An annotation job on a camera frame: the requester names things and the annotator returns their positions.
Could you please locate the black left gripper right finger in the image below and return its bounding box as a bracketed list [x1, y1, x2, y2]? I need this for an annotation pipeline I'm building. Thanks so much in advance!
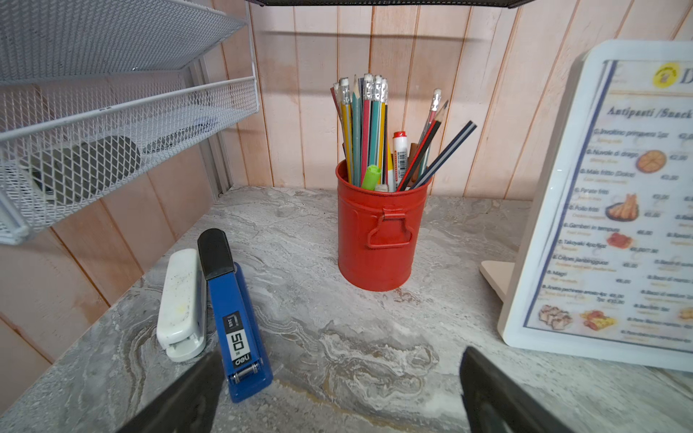
[459, 346, 570, 433]

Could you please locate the blue stapler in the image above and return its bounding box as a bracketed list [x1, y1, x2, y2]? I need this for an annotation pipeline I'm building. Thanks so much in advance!
[198, 228, 274, 403]

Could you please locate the dim sum menu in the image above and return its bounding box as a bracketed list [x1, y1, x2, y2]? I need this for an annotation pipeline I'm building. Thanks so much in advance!
[523, 61, 692, 353]

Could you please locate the coloured pencils bundle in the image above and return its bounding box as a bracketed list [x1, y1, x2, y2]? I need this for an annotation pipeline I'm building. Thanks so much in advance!
[330, 73, 476, 194]

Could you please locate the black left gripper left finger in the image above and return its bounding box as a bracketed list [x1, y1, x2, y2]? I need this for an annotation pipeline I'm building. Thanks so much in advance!
[118, 352, 225, 432]

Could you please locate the white wire shelf rack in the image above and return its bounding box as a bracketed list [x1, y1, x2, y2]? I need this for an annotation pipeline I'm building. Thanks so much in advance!
[1, 1, 259, 245]

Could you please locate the white eraser block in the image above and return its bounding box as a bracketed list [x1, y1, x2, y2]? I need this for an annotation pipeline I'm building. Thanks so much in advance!
[156, 248, 207, 363]

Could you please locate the white menu holder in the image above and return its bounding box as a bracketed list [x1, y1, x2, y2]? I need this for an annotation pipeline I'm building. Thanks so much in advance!
[497, 40, 692, 372]

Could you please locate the red pencil cup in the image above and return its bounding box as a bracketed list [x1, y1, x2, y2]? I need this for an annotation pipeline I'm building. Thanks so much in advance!
[336, 161, 428, 292]

